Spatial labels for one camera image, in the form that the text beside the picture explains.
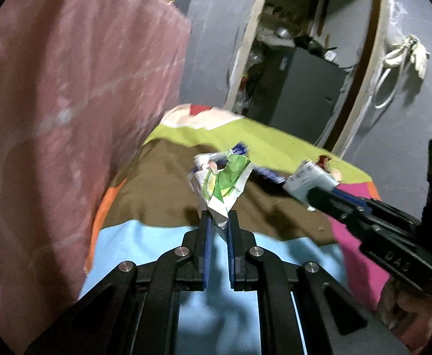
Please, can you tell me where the green white wrapper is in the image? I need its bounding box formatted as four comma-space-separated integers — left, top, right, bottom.
190, 151, 254, 229

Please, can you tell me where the person's right hand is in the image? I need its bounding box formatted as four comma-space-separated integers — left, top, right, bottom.
378, 279, 432, 352

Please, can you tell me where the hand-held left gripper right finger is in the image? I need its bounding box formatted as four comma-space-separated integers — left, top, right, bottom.
228, 210, 369, 355

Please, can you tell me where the pink cloth cover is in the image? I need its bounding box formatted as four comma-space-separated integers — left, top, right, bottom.
0, 0, 192, 335

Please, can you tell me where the cream door frame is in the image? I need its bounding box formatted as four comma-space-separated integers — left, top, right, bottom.
224, 0, 393, 156

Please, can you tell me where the multicoloured patchwork blanket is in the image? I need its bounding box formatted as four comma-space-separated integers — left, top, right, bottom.
77, 104, 382, 355

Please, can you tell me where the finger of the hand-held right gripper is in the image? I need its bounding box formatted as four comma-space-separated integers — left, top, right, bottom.
331, 187, 422, 230
306, 186, 372, 240

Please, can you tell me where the dark grey cabinet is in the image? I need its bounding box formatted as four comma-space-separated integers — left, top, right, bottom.
245, 45, 350, 146

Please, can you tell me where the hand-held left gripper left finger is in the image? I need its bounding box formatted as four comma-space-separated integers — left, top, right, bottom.
25, 210, 213, 355

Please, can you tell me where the white grey packet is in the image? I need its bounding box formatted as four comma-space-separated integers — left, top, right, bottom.
282, 157, 344, 208

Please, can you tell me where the white coiled hose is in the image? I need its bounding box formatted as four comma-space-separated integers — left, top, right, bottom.
372, 36, 407, 110

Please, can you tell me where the black frying pan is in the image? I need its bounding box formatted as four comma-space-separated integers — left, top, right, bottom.
295, 35, 339, 55

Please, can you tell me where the blue foil wrapper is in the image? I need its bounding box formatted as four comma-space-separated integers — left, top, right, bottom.
219, 142, 287, 186

